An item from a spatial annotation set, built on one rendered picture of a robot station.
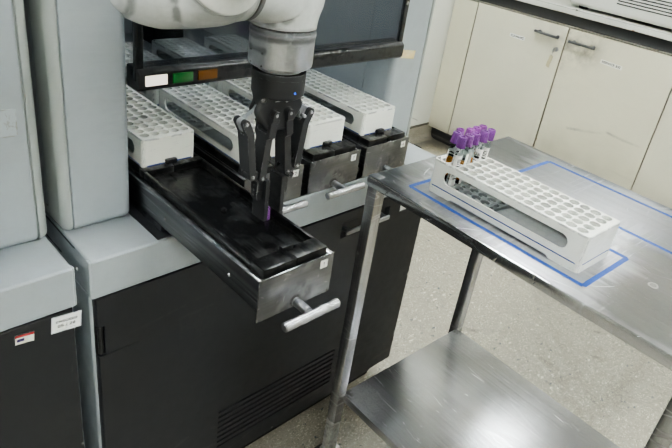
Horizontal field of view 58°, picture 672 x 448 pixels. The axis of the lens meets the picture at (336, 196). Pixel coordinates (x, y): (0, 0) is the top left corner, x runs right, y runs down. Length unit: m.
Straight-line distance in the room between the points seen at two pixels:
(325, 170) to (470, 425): 0.64
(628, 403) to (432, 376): 0.80
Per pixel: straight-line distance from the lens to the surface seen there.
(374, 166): 1.29
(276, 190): 0.94
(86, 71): 0.95
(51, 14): 0.92
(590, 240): 0.95
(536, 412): 1.53
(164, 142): 1.07
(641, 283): 1.01
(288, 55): 0.81
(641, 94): 2.99
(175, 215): 0.96
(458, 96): 3.44
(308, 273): 0.87
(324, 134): 1.20
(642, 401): 2.18
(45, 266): 0.98
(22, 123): 0.95
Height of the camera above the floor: 1.29
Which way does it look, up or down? 28 degrees down
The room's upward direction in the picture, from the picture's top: 9 degrees clockwise
